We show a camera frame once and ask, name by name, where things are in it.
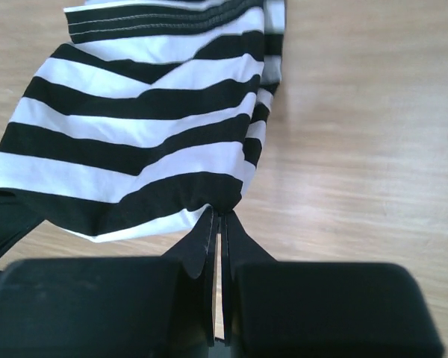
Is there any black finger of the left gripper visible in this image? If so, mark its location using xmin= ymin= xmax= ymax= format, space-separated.
xmin=0 ymin=191 xmax=44 ymax=258

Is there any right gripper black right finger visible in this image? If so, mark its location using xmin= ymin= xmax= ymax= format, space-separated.
xmin=220 ymin=213 xmax=444 ymax=357

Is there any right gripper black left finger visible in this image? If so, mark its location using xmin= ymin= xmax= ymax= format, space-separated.
xmin=0 ymin=208 xmax=219 ymax=357

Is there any black white striped garment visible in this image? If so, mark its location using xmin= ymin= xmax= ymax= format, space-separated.
xmin=0 ymin=1 xmax=286 ymax=242

